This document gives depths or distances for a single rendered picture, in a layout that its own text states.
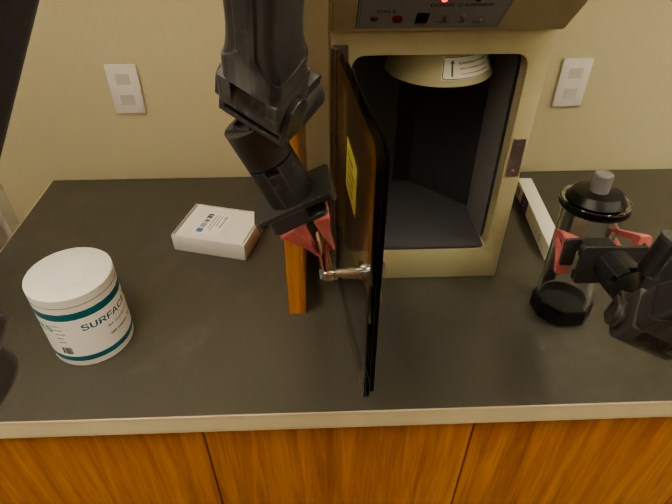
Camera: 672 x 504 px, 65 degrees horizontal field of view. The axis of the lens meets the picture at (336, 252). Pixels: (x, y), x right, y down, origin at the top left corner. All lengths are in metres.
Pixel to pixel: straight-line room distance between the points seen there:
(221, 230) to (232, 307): 0.19
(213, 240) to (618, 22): 1.00
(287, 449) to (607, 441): 0.56
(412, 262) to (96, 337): 0.56
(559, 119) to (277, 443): 1.01
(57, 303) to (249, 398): 0.32
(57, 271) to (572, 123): 1.19
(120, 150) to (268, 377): 0.78
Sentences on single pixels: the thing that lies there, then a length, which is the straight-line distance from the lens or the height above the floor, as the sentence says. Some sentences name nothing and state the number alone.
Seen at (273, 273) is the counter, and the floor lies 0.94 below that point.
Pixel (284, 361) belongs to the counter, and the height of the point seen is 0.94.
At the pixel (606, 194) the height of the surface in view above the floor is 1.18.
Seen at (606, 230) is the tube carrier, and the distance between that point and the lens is 0.91.
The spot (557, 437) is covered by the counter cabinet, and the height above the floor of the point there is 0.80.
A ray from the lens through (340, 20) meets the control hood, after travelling 0.74.
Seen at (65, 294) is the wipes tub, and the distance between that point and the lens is 0.87.
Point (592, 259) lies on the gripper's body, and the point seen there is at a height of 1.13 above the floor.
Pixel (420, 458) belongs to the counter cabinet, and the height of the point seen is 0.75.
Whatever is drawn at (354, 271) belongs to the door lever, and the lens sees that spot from 0.64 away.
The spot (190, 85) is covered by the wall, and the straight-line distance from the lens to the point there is 1.31.
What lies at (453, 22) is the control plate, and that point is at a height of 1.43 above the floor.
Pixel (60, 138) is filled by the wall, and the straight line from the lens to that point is 1.47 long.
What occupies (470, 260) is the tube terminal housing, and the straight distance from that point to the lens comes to 1.04.
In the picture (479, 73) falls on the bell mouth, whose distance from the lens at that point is 0.88.
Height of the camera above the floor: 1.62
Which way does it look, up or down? 39 degrees down
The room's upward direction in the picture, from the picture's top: straight up
